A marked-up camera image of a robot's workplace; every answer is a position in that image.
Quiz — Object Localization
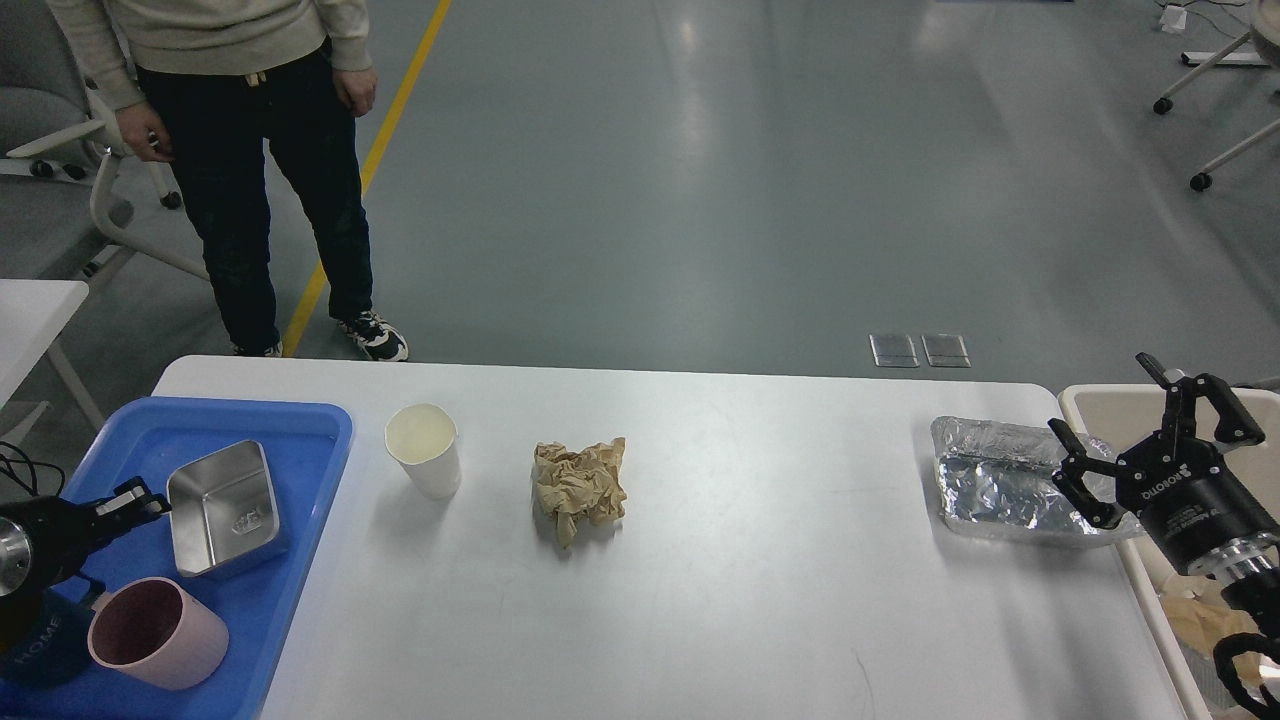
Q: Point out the person in beige sweater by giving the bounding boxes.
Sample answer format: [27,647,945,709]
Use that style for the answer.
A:
[49,1,410,363]

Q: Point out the metal rectangular tin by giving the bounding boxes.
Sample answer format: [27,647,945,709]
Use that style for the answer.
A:
[166,439,288,580]

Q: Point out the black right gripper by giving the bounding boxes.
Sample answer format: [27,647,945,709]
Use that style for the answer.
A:
[1047,352,1280,577]

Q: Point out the black cables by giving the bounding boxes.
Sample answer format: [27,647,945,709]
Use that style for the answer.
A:
[0,439,67,501]

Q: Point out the beige plastic bin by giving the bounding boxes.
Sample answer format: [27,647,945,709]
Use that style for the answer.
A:
[1059,384,1279,719]

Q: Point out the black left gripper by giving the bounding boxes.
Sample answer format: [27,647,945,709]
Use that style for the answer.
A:
[1,477,172,600]

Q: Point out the aluminium foil tray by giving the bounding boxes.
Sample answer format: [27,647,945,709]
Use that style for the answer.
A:
[931,416,1146,550]

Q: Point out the grey office chair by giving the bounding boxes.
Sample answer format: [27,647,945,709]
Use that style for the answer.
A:
[0,0,211,281]

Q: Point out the crumpled brown paper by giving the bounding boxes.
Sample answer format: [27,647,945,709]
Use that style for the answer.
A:
[532,437,628,550]

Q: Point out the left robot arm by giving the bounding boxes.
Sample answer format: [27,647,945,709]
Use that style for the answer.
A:
[1,477,172,651]

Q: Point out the white chair base right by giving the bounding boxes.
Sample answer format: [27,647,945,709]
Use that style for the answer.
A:
[1153,0,1280,193]

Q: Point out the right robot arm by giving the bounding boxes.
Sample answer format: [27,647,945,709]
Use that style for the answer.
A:
[1048,352,1279,719]

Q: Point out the pink plastic mug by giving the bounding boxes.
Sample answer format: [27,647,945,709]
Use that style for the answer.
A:
[86,577,230,691]

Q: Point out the paper cup in bin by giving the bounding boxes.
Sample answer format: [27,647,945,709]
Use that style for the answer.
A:
[1138,543,1203,600]

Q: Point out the floor socket plate right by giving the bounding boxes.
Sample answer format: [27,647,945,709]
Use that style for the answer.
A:
[922,333,972,369]

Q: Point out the floor socket plate left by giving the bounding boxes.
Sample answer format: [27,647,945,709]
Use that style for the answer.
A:
[869,333,920,369]

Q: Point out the floor socket plate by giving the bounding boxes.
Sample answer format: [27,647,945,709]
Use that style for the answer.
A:
[869,333,920,369]
[922,333,972,369]

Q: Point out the dark blue HOME mug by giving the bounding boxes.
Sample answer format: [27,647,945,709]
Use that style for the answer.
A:
[1,587,101,689]

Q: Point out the white paper cup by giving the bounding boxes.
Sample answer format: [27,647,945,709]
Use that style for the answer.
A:
[384,404,462,500]

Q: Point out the blue plastic tray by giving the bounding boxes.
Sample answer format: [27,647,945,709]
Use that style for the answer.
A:
[1,397,352,719]

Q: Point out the white side table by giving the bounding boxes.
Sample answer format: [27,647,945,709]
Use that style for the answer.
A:
[1,278,106,430]

